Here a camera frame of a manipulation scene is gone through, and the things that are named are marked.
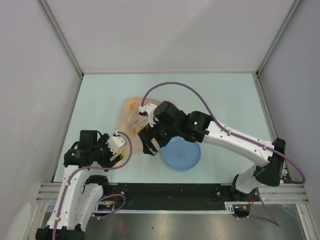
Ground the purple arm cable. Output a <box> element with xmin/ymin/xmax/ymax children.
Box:
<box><xmin>51</xmin><ymin>131</ymin><xmax>133</xmax><ymax>238</ymax></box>
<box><xmin>141</xmin><ymin>81</ymin><xmax>306</xmax><ymax>227</ymax></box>

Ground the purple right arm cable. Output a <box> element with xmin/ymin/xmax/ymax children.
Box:
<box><xmin>141</xmin><ymin>81</ymin><xmax>306</xmax><ymax>227</ymax></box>

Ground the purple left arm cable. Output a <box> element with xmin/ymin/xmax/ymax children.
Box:
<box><xmin>51</xmin><ymin>131</ymin><xmax>133</xmax><ymax>238</ymax></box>

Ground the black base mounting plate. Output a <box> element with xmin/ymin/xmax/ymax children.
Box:
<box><xmin>104</xmin><ymin>183</ymin><xmax>259</xmax><ymax>211</ymax></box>

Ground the white slotted cable duct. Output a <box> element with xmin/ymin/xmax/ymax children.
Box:
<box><xmin>46</xmin><ymin>201</ymin><xmax>251</xmax><ymax>215</ymax></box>

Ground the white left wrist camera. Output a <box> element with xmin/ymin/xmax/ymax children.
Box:
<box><xmin>107</xmin><ymin>130</ymin><xmax>127</xmax><ymax>154</ymax></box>

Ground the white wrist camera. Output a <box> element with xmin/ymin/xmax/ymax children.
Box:
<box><xmin>107</xmin><ymin>130</ymin><xmax>127</xmax><ymax>154</ymax></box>
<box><xmin>138</xmin><ymin>103</ymin><xmax>159</xmax><ymax>128</ymax></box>

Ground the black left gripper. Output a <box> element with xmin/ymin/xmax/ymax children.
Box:
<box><xmin>91</xmin><ymin>133</ymin><xmax>122</xmax><ymax>171</ymax></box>

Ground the blue plate with bear print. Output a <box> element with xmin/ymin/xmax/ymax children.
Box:
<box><xmin>160</xmin><ymin>136</ymin><xmax>201</xmax><ymax>172</ymax></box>

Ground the translucent orange plastic bag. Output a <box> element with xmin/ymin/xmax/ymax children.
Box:
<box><xmin>117</xmin><ymin>96</ymin><xmax>148</xmax><ymax>157</ymax></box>

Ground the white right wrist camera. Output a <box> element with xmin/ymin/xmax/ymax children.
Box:
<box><xmin>138</xmin><ymin>103</ymin><xmax>159</xmax><ymax>128</ymax></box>

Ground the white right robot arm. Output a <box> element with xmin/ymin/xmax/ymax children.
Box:
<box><xmin>138</xmin><ymin>101</ymin><xmax>286</xmax><ymax>201</ymax></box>

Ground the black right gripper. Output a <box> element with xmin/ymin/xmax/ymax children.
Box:
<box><xmin>138</xmin><ymin>118</ymin><xmax>179</xmax><ymax>156</ymax></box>

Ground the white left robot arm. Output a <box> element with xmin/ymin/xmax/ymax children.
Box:
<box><xmin>35</xmin><ymin>130</ymin><xmax>131</xmax><ymax>240</ymax></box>

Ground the aluminium frame rail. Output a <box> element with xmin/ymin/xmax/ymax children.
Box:
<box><xmin>36</xmin><ymin>182</ymin><xmax>309</xmax><ymax>204</ymax></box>

